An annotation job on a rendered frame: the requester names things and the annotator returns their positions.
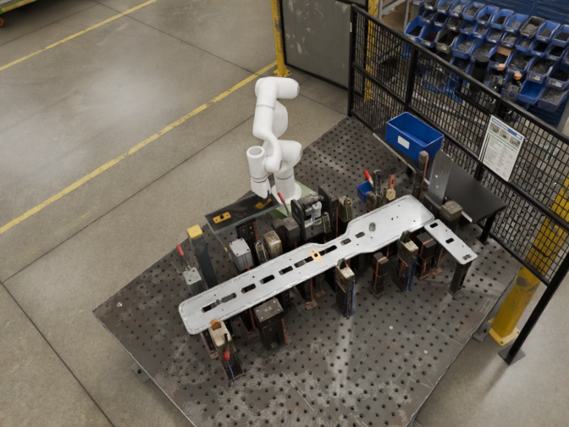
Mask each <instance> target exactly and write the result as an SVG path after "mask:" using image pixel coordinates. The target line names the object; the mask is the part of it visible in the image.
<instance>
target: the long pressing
mask: <svg viewBox="0 0 569 427"><path fill-rule="evenodd" d="M398 205H400V206H398ZM396 216H398V218H396ZM392 217H393V220H391V219H392ZM414 220H415V222H414ZM432 221H434V215H433V214H432V213H430V212H429V211H428V210H427V209H426V208H425V207H424V206H423V205H422V204H421V203H420V202H419V201H418V200H417V199H416V198H415V197H414V196H412V195H405V196H403V197H401V198H399V199H396V200H394V201H393V202H390V203H388V204H386V205H384V206H382V207H380V208H377V209H375V210H373V211H371V212H369V213H366V214H364V215H363V216H361V217H358V218H356V219H353V220H352V221H350V222H349V223H348V225H347V228H346V232H345V234H344V235H342V236H340V237H338V238H336V239H334V240H332V241H329V242H327V243H325V244H316V243H307V244H305V245H303V246H300V247H298V248H296V249H294V250H292V251H290V252H287V253H285V254H283V255H281V256H279V257H277V258H274V259H272V260H270V261H268V262H266V263H264V264H261V265H259V266H257V267H256V268H254V269H251V270H248V271H246V272H245V273H243V274H240V275H238V276H236V277H234V278H232V279H230V280H227V281H225V282H224V283H221V284H219V285H217V286H215V287H213V288H211V289H208V290H206V291H204V292H202V293H200V294H198V295H196V296H193V297H191V298H189V299H187V300H185V301H183V302H182V303H181V304H180V305H179V312H180V316H181V318H182V319H183V322H184V324H185V327H186V329H187V331H188V332H189V333H190V334H192V335H195V334H198V333H200V332H202V331H204V330H206V329H208V328H209V327H210V326H211V324H210V321H211V320H212V319H216V318H217V319H218V321H219V322H221V321H225V320H226V319H229V318H231V317H233V316H235V315H236V314H238V313H241V312H243V311H245V310H247V309H248V308H251V307H253V306H255V305H257V304H258V303H260V302H263V301H265V300H267V299H269V298H270V297H273V296H275V295H278V294H279V293H281V292H283V291H286V290H288V289H290V288H291V287H293V286H296V285H298V284H300V283H301V282H303V281H305V280H308V279H310V278H312V277H313V276H315V275H318V274H320V273H322V272H323V271H325V270H327V269H330V268H333V267H334V266H336V264H337V262H338V259H339V258H341V257H345V259H346V260H348V259H350V258H353V257H355V256H356V255H358V254H361V253H367V252H375V251H377V250H378V249H380V248H382V247H385V246H387V245H389V244H390V243H392V242H394V241H397V240H399V239H400V237H401V233H402V231H403V230H405V229H409V231H410V232H411V233H412V232H414V231H416V230H419V229H421V228H423V227H424V225H426V224H428V223H430V222H432ZM371 222H374V223H375V224H376V230H375V231H370V229H369V226H370V223H371ZM360 232H363V233H364V234H365V236H363V237H360V238H356V237H355V235H356V234H358V233H360ZM371 237H372V238H371ZM346 239H350V240H351V242H350V243H348V244H346V245H344V246H342V245H341V244H340V242H341V241H343V240H346ZM357 244H359V245H357ZM333 245H335V246H336V247H337V249H335V250H333V251H332V252H329V253H327V254H325V255H323V256H322V259H323V261H321V262H319V263H316V261H315V260H312V261H311V262H309V263H306V264H304V265H302V266H301V267H299V268H296V267H295V265H294V264H295V263H298V262H300V261H301V260H303V259H305V258H309V257H311V256H312V255H311V254H310V253H309V251H311V250H312V249H316V250H317V251H318V252H321V251H322V250H324V249H326V248H329V247H331V246H333ZM290 259H291V260H290ZM290 266H291V267H292V268H293V270H291V271H290V272H288V273H286V274H283V275H280V274H279V271H280V270H282V269H285V268H287V267H290ZM299 272H300V273H299ZM270 275H273V276H274V280H271V281H269V282H267V283H265V284H261V282H260V280H262V279H264V278H266V277H268V276H270ZM253 276H254V278H253ZM252 284H254V285H255V286H256V288H255V289H253V290H251V291H248V292H246V293H244V294H243V293H242V292H241V289H243V288H245V287H247V286H250V285H252ZM233 293H235V295H236V298H234V299H232V300H230V301H228V302H225V303H223V302H222V298H224V297H226V296H228V295H230V294H233ZM214 295H216V296H214ZM217 299H219V300H220V301H221V303H220V304H219V305H217V303H216V300H217ZM214 302H215V304H216V305H217V307H215V308H213V309H211V310H209V311H207V312H205V313H203V312H202V308H204V307H206V306H207V305H209V304H211V303H214ZM222 310H223V311H222Z"/></svg>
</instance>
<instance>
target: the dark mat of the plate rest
mask: <svg viewBox="0 0 569 427"><path fill-rule="evenodd" d="M270 196H271V198H270V199H272V201H271V202H269V203H268V204H267V205H265V206H264V207H263V208H261V209H260V208H258V207H256V205H257V204H258V203H259V199H258V195H257V194H256V195H254V196H252V197H248V198H247V199H245V200H242V201H240V202H237V203H235V204H232V205H230V206H228V207H226V208H222V209H220V210H218V211H216V212H214V213H210V214H209V215H206V216H205V217H206V219H207V221H208V223H209V224H210V225H211V227H212V229H213V231H214V232H215V231H217V230H221V229H223V228H224V227H227V226H229V225H232V224H234V223H236V222H238V221H241V220H243V219H246V218H248V217H250V216H252V215H254V214H258V213H260V212H262V211H263V210H266V209H268V208H271V207H273V206H275V205H278V204H279V203H278V202H277V201H276V199H275V198H274V197H273V195H272V194H270ZM225 213H229V214H230V216H231V217H230V218H228V219H225V220H223V221H221V222H218V223H217V224H216V223H215V222H214V220H213V218H215V217H218V216H219V215H221V214H225Z"/></svg>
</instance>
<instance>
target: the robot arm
mask: <svg viewBox="0 0 569 427"><path fill-rule="evenodd" d="M299 90H300V87H299V84H298V83H297V81H295V80H293V79H290V78H280V77H268V78H262V79H260V80H258V81H257V83H256V85H255V94H256V96H257V105H256V111H255V118H254V124H253V135H254V136H255V137H257V138H260V139H262V140H264V143H263V144H262V147H251V148H249V149H248V150H247V153H246V154H247V159H248V163H249V169H250V174H251V189H252V191H254V192H255V193H256V194H257V195H258V199H259V202H261V201H262V205H264V204H265V203H267V202H268V199H270V198H271V196H270V194H271V192H272V193H273V194H274V196H275V197H276V198H277V200H278V201H279V203H280V204H283V203H282V202H281V201H280V198H279V195H278V192H281V194H282V196H283V198H284V200H285V204H290V200H292V199H295V200H296V201H297V200H298V199H299V198H300V196H301V188H300V187H299V185H298V184H296V183H295V178H294V170H293V167H294V166H295V165H296V164H297V163H298V162H299V161H300V159H301V156H302V153H303V149H302V146H301V144H300V143H299V142H296V141H285V140H278V139H277V138H278V137H280V136H282V135H283V134H284V133H285V131H286V129H287V126H288V114H287V110H286V108H285V106H284V105H282V104H281V103H280V102H278V101H277V100H276V98H280V99H292V98H295V97H296V96H297V95H298V93H299ZM268 172H273V176H274V181H275V186H274V187H273V188H272V190H271V188H270V185H269V181H268Z"/></svg>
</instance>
